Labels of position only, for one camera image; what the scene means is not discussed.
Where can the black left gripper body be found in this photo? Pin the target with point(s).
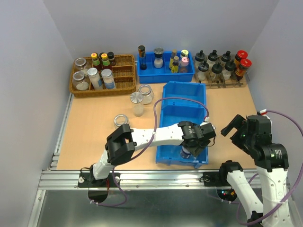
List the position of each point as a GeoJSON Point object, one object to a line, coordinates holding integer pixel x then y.
{"type": "Point", "coordinates": [200, 143]}

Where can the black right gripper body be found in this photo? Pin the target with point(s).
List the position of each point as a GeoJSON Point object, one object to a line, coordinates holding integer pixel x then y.
{"type": "Point", "coordinates": [243, 138]}

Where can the white-lid spice jar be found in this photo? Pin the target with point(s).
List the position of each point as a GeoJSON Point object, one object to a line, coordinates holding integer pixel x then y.
{"type": "Point", "coordinates": [185, 153]}

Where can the metal-lid glass jar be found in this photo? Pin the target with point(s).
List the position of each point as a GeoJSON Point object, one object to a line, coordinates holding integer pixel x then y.
{"type": "Point", "coordinates": [136, 99]}

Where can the glass jar with powder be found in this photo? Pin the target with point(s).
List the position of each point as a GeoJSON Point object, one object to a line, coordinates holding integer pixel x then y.
{"type": "Point", "coordinates": [120, 120]}

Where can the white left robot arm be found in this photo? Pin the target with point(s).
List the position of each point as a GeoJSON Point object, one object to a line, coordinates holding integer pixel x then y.
{"type": "Point", "coordinates": [124, 141]}

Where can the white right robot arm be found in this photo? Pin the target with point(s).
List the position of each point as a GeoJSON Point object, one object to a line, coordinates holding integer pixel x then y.
{"type": "Point", "coordinates": [272, 167]}

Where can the blue three-compartment bin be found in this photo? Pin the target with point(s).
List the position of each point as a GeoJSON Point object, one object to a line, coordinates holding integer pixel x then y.
{"type": "Point", "coordinates": [174, 111]}

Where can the clear acrylic bottle rack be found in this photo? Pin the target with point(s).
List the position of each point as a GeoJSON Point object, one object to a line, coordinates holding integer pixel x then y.
{"type": "Point", "coordinates": [211, 83]}

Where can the black-top cruet front right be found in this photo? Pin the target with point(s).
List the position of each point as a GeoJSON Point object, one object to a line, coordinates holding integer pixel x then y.
{"type": "Point", "coordinates": [228, 69]}

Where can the black-top cruet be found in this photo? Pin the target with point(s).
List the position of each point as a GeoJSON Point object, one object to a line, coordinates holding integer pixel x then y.
{"type": "Point", "coordinates": [199, 57]}
{"type": "Point", "coordinates": [203, 69]}
{"type": "Point", "coordinates": [212, 58]}
{"type": "Point", "coordinates": [216, 71]}
{"type": "Point", "coordinates": [228, 69]}
{"type": "Point", "coordinates": [226, 57]}

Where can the black-top cruet front middle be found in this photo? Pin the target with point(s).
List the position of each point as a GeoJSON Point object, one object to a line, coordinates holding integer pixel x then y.
{"type": "Point", "coordinates": [216, 71]}

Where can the red-lid sauce jar front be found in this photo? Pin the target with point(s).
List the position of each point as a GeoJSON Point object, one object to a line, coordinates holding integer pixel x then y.
{"type": "Point", "coordinates": [244, 65]}

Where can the red-lid sauce jar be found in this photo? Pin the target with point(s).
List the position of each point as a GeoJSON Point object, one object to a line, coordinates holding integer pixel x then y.
{"type": "Point", "coordinates": [244, 65]}
{"type": "Point", "coordinates": [241, 54]}

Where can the black-top cruet front left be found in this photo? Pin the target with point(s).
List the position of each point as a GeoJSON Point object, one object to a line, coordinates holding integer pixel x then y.
{"type": "Point", "coordinates": [203, 69]}

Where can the black-top cruet back right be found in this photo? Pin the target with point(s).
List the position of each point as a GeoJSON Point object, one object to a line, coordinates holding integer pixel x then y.
{"type": "Point", "coordinates": [226, 57]}

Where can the red-lid sauce jar back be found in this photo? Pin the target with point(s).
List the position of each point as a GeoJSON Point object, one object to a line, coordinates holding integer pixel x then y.
{"type": "Point", "coordinates": [241, 54]}

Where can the black-top cruet back middle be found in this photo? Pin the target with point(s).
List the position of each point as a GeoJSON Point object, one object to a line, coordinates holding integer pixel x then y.
{"type": "Point", "coordinates": [212, 58]}

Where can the pink-lid jar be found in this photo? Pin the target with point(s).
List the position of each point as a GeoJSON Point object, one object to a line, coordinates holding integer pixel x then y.
{"type": "Point", "coordinates": [183, 65]}

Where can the gold-cap bottle front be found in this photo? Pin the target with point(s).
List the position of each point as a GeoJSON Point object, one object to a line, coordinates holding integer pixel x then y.
{"type": "Point", "coordinates": [175, 64]}

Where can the gold-cap bottle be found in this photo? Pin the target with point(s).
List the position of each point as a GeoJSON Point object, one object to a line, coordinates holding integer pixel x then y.
{"type": "Point", "coordinates": [173, 54]}
{"type": "Point", "coordinates": [175, 64]}

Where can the black-top cruet back left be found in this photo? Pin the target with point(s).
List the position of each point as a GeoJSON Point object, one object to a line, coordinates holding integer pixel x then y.
{"type": "Point", "coordinates": [199, 57]}

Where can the blue rear storage tray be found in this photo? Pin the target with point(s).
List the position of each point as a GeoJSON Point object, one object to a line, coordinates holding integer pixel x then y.
{"type": "Point", "coordinates": [163, 74]}

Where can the yellow-lid jar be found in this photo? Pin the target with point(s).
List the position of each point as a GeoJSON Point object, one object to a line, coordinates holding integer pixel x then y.
{"type": "Point", "coordinates": [184, 53]}

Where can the gold-cap bottle back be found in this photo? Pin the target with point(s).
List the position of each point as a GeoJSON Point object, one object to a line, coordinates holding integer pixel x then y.
{"type": "Point", "coordinates": [173, 54]}

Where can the tall black-cap grinder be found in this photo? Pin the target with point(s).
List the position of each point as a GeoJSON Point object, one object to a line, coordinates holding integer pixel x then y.
{"type": "Point", "coordinates": [142, 57]}

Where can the white-lid salt jar right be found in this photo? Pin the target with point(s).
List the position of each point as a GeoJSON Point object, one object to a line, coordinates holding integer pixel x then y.
{"type": "Point", "coordinates": [108, 78]}

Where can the white-lid salt jar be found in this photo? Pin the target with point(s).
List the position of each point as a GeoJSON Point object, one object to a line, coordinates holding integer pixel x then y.
{"type": "Point", "coordinates": [95, 78]}
{"type": "Point", "coordinates": [108, 78]}

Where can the woven wicker basket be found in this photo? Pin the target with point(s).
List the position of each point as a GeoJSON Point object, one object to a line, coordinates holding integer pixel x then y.
{"type": "Point", "coordinates": [124, 77]}

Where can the yellow-cap sauce bottle right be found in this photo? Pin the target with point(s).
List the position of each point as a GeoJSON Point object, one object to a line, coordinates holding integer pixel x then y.
{"type": "Point", "coordinates": [105, 62]}

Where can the yellow-cap sauce bottle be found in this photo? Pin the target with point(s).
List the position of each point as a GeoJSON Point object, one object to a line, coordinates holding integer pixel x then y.
{"type": "Point", "coordinates": [105, 62]}
{"type": "Point", "coordinates": [96, 62]}

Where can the dark brown-cap bottle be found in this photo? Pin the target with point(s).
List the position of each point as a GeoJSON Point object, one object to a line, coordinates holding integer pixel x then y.
{"type": "Point", "coordinates": [111, 58]}

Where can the white-lid salt jar left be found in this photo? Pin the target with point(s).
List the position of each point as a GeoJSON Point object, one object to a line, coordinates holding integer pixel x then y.
{"type": "Point", "coordinates": [95, 78]}

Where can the yellow-cap sauce bottle left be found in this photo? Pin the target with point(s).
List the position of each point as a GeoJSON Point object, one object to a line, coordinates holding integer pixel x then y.
{"type": "Point", "coordinates": [96, 62]}

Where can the glass jar basket front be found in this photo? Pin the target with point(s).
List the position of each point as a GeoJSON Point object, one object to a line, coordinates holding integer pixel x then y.
{"type": "Point", "coordinates": [80, 81]}

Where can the glass jar basket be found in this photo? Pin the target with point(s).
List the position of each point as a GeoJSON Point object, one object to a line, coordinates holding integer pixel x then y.
{"type": "Point", "coordinates": [82, 65]}
{"type": "Point", "coordinates": [80, 81]}

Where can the glass jar basket back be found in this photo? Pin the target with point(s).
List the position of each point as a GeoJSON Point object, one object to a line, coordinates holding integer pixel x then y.
{"type": "Point", "coordinates": [82, 65]}

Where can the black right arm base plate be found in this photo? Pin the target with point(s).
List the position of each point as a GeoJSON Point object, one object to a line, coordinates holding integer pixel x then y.
{"type": "Point", "coordinates": [211, 179]}

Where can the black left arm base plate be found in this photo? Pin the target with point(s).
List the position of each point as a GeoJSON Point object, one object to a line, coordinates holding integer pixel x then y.
{"type": "Point", "coordinates": [86, 180]}

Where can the aluminium table edge rail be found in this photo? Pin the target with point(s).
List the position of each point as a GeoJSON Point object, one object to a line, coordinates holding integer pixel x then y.
{"type": "Point", "coordinates": [142, 174]}

